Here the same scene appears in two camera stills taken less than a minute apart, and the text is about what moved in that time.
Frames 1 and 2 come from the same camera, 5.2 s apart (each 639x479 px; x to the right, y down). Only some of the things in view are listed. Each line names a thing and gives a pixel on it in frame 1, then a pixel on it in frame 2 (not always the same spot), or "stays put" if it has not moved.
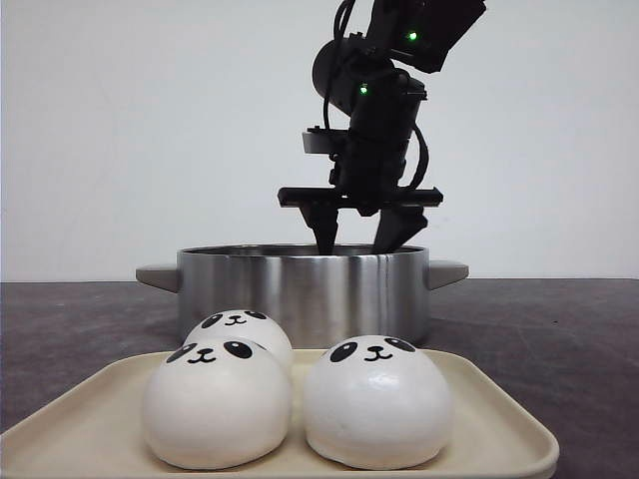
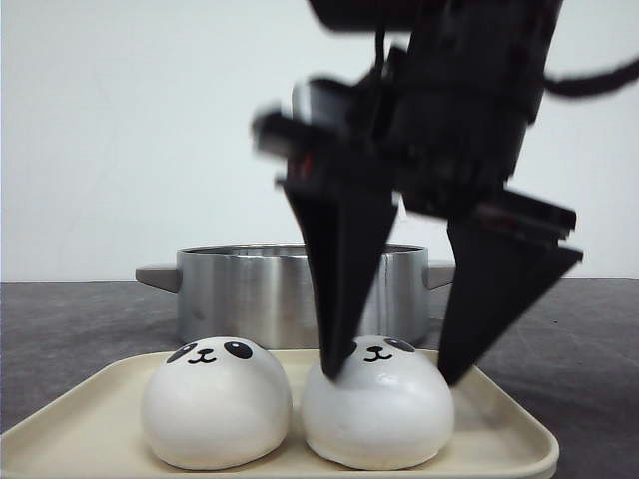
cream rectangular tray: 95,430 stays put
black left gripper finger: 396,226 to 498,260
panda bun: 377,402 stays put
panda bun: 218,402 stays put
